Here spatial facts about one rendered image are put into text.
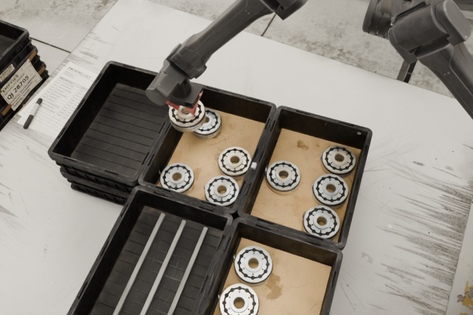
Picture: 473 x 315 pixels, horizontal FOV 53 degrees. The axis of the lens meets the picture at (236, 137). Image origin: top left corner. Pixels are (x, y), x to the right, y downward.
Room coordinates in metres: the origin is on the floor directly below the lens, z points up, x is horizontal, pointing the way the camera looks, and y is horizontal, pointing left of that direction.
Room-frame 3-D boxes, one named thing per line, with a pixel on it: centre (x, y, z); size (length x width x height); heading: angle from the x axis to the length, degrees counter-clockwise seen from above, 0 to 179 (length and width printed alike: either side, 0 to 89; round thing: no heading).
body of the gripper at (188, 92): (0.81, 0.14, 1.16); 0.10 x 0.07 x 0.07; 66
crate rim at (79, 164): (0.89, 0.36, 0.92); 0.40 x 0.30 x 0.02; 158
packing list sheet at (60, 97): (1.16, 0.65, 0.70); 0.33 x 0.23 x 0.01; 152
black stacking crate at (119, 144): (0.89, 0.36, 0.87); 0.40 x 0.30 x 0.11; 158
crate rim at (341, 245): (0.67, -0.20, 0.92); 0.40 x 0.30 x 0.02; 158
